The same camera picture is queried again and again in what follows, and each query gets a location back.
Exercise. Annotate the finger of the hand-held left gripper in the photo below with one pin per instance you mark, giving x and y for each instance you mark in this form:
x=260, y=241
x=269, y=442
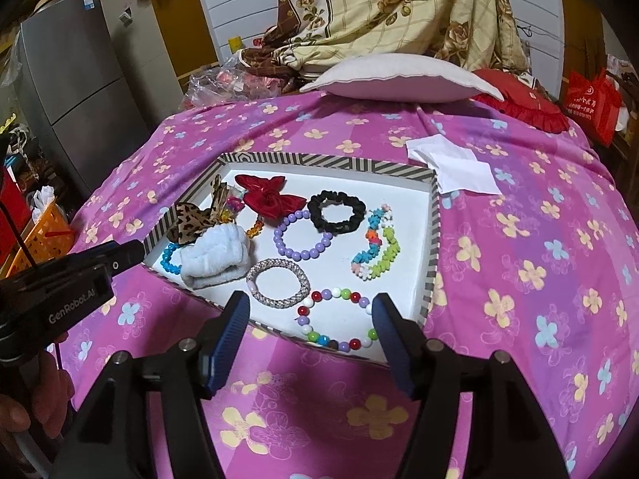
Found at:
x=122, y=255

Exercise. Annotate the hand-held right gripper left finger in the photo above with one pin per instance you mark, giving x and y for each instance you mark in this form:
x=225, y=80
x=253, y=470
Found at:
x=227, y=347

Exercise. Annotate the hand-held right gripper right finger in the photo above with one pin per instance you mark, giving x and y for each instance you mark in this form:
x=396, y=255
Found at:
x=394, y=349

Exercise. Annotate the leopard print bow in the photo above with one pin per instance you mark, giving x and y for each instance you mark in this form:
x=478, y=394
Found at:
x=189, y=219

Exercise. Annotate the striped cardboard box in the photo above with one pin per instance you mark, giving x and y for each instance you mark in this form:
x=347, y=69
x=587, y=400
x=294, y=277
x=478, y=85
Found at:
x=409, y=269

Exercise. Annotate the red satin bow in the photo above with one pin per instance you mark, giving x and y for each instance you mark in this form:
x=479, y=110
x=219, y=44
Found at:
x=269, y=197

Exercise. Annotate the black scrunchie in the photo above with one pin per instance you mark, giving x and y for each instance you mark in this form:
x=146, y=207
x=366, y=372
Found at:
x=319, y=202

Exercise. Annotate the person's left hand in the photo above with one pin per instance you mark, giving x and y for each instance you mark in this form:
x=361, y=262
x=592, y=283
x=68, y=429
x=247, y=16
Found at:
x=52, y=394

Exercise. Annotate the orange plastic basket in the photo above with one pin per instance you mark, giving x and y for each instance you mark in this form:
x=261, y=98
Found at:
x=45, y=234

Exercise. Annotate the light blue fluffy scrunchie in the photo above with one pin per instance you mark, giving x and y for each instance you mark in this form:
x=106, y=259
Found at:
x=214, y=254

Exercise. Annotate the white plastic bag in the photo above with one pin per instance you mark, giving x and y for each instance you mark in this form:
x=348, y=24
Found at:
x=42, y=197

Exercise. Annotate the red box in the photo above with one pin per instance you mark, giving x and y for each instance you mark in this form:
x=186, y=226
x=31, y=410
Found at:
x=10, y=199

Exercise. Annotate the pink floral bedsheet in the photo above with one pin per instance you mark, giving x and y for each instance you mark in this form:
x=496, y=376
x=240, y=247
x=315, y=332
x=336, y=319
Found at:
x=499, y=259

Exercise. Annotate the grey refrigerator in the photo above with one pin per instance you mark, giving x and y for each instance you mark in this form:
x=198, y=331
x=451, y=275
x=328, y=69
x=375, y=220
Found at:
x=75, y=85

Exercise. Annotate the white paper sheet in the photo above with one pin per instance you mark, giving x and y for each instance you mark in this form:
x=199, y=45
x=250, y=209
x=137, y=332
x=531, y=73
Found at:
x=429, y=147
x=469, y=174

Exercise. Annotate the clear plastic bag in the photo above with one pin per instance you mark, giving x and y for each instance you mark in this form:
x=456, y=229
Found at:
x=219, y=82

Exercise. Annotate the beige hat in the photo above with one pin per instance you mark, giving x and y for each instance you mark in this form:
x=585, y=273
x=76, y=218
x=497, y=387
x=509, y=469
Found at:
x=50, y=2

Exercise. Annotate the white pillow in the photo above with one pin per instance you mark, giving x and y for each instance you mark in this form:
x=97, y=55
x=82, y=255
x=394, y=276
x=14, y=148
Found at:
x=399, y=77

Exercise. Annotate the red frilled cushion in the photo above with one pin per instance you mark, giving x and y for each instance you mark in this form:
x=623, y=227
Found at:
x=524, y=100

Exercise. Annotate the red shopping bag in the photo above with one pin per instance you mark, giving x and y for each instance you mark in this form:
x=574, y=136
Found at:
x=589, y=105

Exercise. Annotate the beige floral quilt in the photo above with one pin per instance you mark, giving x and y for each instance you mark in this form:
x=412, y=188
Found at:
x=374, y=0

